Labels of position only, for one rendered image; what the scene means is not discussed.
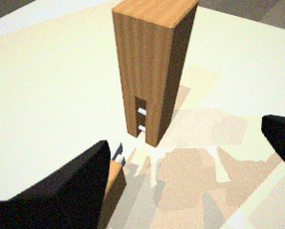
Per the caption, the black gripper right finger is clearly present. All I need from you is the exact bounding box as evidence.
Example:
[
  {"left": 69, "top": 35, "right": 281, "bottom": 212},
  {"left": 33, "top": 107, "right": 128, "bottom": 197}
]
[{"left": 261, "top": 114, "right": 285, "bottom": 162}]

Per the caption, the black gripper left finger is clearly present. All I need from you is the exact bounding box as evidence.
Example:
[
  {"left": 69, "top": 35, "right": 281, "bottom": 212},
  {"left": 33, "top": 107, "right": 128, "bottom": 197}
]
[{"left": 0, "top": 139, "right": 111, "bottom": 229}]

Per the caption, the wooden headboard post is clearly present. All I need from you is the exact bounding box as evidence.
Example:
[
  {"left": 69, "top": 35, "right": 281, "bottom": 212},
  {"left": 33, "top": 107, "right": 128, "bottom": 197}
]
[{"left": 111, "top": 0, "right": 198, "bottom": 148}]

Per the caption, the brown wooden rail with steel hooks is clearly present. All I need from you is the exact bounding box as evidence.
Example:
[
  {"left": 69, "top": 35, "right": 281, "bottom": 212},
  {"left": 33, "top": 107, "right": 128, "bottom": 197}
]
[{"left": 98, "top": 141, "right": 127, "bottom": 229}]

